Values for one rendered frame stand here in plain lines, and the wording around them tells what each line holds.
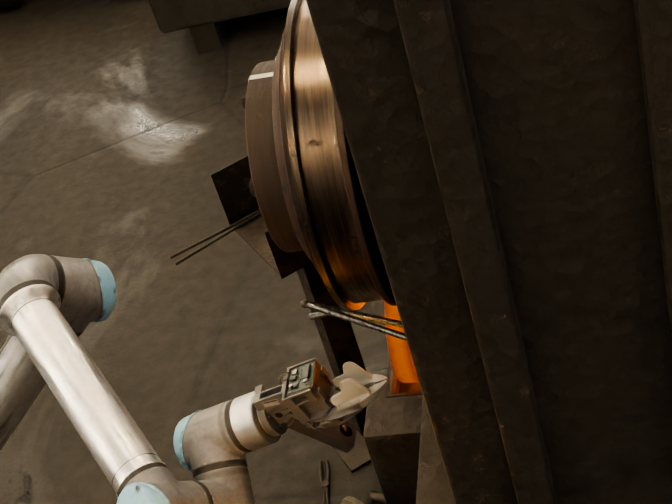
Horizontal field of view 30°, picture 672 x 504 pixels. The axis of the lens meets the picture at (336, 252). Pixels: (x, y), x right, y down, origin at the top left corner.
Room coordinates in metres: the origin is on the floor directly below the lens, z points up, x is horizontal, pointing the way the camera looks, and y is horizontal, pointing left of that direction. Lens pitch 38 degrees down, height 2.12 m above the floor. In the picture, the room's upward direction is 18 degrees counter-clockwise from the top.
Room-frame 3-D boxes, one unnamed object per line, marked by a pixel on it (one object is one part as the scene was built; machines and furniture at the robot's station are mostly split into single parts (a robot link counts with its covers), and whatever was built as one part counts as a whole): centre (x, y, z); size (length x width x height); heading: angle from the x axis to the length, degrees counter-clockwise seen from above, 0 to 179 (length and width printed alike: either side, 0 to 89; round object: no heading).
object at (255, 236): (2.07, 0.06, 0.36); 0.26 x 0.20 x 0.72; 18
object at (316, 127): (1.51, -0.07, 1.11); 0.47 x 0.06 x 0.47; 163
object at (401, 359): (1.51, -0.07, 0.75); 0.18 x 0.03 x 0.18; 161
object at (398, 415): (1.28, -0.01, 0.68); 0.11 x 0.08 x 0.24; 73
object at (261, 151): (1.54, 0.02, 1.11); 0.28 x 0.06 x 0.28; 163
